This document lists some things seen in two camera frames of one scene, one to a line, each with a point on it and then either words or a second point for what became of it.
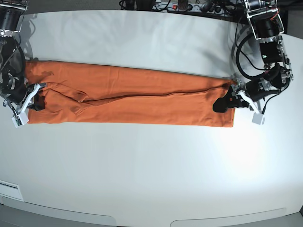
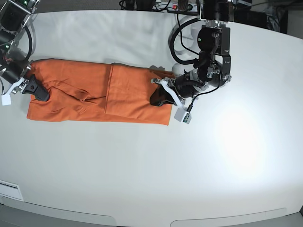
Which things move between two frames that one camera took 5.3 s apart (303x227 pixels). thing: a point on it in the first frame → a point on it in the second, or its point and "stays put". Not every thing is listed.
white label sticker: (10, 189) stays put
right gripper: (231, 100) → (160, 97)
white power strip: (202, 8) stays put
